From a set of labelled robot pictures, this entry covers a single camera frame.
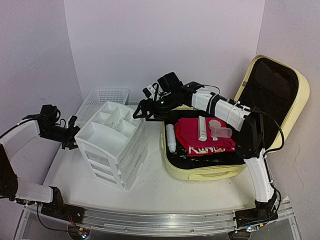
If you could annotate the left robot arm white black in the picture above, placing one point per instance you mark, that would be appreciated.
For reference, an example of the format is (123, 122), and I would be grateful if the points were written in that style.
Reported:
(20, 169)

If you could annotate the translucent pink plastic cup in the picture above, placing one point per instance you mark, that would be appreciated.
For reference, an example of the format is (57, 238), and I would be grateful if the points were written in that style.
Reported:
(218, 131)

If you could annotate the white plastic drawer organizer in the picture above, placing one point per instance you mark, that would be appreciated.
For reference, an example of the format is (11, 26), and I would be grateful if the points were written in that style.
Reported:
(114, 145)

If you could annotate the white cylindrical bottle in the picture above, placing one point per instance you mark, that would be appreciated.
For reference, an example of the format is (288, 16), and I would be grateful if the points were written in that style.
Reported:
(170, 138)

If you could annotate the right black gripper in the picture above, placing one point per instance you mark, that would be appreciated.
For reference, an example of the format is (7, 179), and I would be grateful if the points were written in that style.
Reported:
(143, 104)

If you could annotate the white perforated plastic basket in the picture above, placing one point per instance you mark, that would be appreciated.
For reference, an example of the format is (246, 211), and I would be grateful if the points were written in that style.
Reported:
(96, 99)

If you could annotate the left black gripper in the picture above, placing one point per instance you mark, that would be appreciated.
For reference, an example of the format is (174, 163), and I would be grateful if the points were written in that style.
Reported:
(69, 143)

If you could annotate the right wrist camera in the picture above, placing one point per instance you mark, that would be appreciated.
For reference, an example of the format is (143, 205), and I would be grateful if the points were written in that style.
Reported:
(152, 91)

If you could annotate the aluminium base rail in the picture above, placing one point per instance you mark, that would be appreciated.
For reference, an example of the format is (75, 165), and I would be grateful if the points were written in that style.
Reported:
(183, 224)

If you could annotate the white rectangular tube box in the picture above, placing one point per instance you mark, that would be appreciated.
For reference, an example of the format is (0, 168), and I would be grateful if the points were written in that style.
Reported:
(202, 129)

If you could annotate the pale yellow hard-shell suitcase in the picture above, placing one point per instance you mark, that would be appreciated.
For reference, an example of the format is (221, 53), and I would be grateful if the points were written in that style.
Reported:
(275, 95)

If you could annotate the red folded t-shirt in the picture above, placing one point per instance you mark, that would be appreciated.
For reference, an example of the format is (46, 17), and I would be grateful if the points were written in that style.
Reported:
(186, 132)

